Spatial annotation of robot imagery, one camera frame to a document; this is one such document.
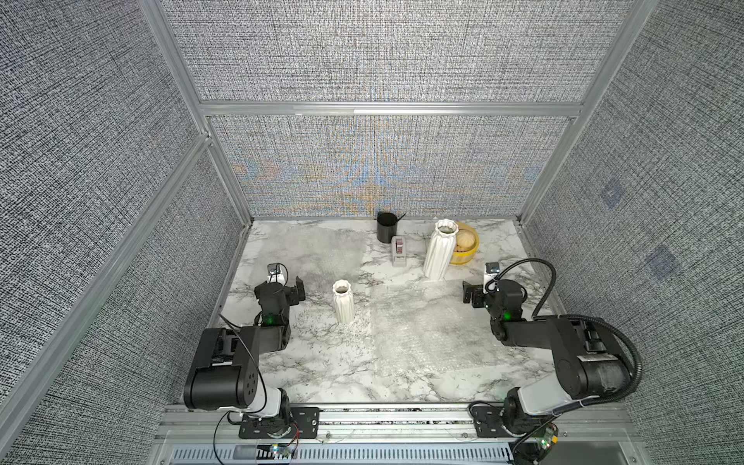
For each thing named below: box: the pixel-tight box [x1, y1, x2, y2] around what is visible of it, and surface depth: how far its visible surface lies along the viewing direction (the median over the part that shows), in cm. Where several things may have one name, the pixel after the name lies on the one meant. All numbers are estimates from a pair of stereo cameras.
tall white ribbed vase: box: [423, 218, 460, 281], surface depth 91 cm
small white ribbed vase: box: [332, 279, 355, 325], surface depth 82 cm
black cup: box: [375, 212, 399, 244], surface depth 113 cm
